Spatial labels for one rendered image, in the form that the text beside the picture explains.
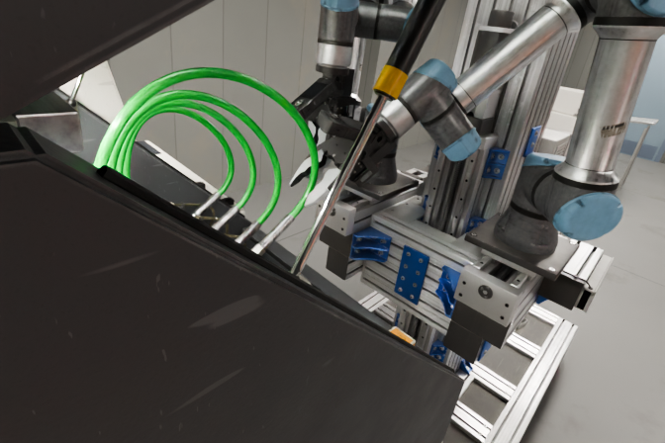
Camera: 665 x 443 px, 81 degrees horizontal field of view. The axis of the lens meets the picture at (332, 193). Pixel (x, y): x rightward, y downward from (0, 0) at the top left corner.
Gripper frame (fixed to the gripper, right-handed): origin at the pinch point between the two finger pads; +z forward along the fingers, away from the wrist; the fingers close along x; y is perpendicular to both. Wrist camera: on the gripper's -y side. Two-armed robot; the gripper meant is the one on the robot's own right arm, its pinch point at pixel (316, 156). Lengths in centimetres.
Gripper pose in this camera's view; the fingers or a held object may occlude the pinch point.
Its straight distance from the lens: 90.0
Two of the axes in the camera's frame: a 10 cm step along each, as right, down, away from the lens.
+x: -6.9, -3.7, 6.2
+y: 7.2, -2.0, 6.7
